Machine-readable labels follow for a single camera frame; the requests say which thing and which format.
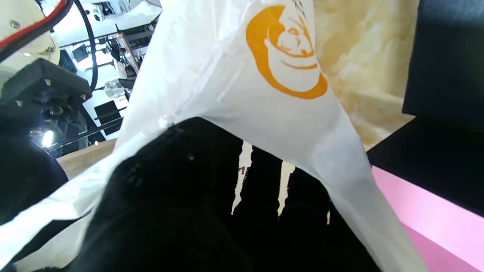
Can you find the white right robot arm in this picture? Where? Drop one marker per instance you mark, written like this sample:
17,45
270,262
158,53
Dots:
15,13

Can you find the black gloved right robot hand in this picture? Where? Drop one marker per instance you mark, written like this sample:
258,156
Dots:
22,170

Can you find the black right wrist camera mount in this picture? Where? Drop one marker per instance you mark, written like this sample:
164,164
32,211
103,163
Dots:
41,83

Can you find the white plastic bag orange logo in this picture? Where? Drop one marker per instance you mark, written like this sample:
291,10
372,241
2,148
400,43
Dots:
227,83

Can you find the black gift box pink inside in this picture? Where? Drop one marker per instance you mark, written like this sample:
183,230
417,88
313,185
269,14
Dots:
435,158

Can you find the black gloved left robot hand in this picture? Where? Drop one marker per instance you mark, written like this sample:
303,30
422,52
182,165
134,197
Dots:
170,211

